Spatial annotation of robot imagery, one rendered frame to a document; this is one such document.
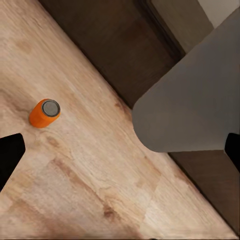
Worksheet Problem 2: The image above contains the trash can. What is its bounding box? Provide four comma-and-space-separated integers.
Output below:
131, 6, 240, 153

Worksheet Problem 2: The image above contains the can of soda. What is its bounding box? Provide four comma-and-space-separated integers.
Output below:
28, 99, 61, 128

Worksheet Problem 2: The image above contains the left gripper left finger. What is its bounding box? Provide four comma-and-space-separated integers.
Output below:
0, 133, 26, 192

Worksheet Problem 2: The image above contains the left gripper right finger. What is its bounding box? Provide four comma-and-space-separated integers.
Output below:
224, 133, 240, 172

